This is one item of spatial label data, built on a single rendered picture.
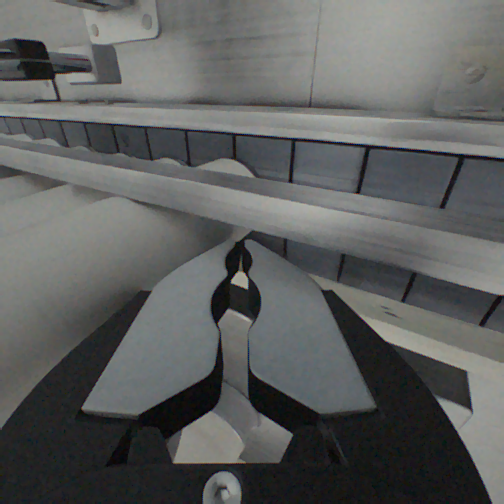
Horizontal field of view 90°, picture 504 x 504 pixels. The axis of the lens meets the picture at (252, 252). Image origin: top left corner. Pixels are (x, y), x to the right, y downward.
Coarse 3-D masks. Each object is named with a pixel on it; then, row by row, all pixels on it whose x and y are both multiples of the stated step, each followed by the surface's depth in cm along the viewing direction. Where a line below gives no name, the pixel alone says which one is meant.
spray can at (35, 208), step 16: (160, 160) 18; (176, 160) 18; (48, 192) 12; (64, 192) 13; (80, 192) 13; (96, 192) 13; (0, 208) 11; (16, 208) 11; (32, 208) 11; (48, 208) 12; (64, 208) 12; (0, 224) 10; (16, 224) 10; (32, 224) 11
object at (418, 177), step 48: (96, 144) 22; (144, 144) 20; (192, 144) 17; (240, 144) 16; (288, 144) 14; (336, 144) 13; (384, 192) 13; (432, 192) 12; (480, 192) 11; (240, 240) 19; (288, 240) 17; (384, 288) 15; (432, 288) 14
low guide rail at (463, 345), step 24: (240, 264) 16; (336, 288) 15; (360, 312) 13; (384, 312) 13; (408, 312) 13; (384, 336) 13; (408, 336) 12; (432, 336) 12; (456, 336) 12; (480, 336) 12; (456, 360) 11; (480, 360) 11
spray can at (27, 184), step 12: (132, 156) 20; (0, 180) 15; (12, 180) 15; (24, 180) 15; (36, 180) 15; (48, 180) 16; (60, 180) 16; (0, 192) 14; (12, 192) 14; (24, 192) 14; (36, 192) 15
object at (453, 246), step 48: (0, 144) 14; (144, 192) 9; (192, 192) 8; (240, 192) 7; (288, 192) 7; (336, 192) 7; (336, 240) 7; (384, 240) 6; (432, 240) 5; (480, 240) 5; (480, 288) 5
